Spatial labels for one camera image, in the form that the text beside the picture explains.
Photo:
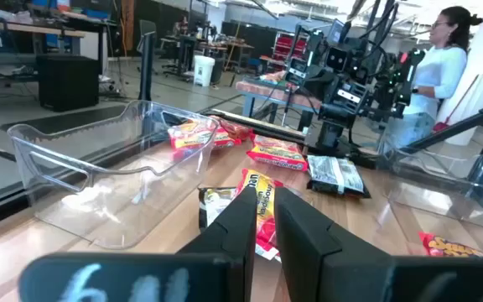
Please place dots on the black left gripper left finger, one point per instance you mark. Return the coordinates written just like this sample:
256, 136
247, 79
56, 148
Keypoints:
224, 268

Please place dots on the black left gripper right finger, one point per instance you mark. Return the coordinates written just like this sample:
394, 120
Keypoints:
329, 264

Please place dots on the silver snack packet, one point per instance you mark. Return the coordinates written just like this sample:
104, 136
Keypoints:
214, 205

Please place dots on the red yellow Maruchan noodle pack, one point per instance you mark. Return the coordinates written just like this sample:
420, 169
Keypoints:
264, 201
277, 155
191, 136

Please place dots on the orange Maruchan noodle pack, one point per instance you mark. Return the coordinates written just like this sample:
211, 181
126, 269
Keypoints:
447, 247
237, 129

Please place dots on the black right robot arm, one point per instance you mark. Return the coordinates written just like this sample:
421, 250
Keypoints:
396, 84

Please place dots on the black background robot arm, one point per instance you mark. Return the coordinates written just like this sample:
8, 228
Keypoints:
304, 54

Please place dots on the red storage shelf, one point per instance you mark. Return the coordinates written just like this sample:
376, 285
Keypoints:
283, 46

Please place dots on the pink-topped work table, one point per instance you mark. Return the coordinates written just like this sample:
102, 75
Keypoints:
266, 90

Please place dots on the person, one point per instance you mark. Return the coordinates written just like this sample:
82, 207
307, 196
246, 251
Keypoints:
438, 75

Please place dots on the red broom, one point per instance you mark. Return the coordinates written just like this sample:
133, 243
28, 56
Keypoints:
440, 126

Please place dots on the clear plastic bin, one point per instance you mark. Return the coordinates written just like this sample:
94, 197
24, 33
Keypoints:
434, 197
57, 138

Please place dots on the cluttered work desk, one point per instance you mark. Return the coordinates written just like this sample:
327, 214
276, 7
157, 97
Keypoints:
224, 46

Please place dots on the white trash bin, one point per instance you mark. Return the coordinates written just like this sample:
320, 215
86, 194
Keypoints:
203, 71

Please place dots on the black monitor on pole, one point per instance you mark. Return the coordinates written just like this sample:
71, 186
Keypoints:
146, 63

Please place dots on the black hazard-striped floor mat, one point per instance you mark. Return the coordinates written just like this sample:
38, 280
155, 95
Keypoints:
65, 119

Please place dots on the black cabinet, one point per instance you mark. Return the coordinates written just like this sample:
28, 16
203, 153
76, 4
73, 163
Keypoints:
67, 84

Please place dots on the wooden desk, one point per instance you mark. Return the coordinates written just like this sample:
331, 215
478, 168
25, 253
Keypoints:
27, 28

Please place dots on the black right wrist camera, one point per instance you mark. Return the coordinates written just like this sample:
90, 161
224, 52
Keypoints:
337, 58

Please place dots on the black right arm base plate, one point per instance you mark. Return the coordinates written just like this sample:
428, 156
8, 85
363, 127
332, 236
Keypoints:
363, 158

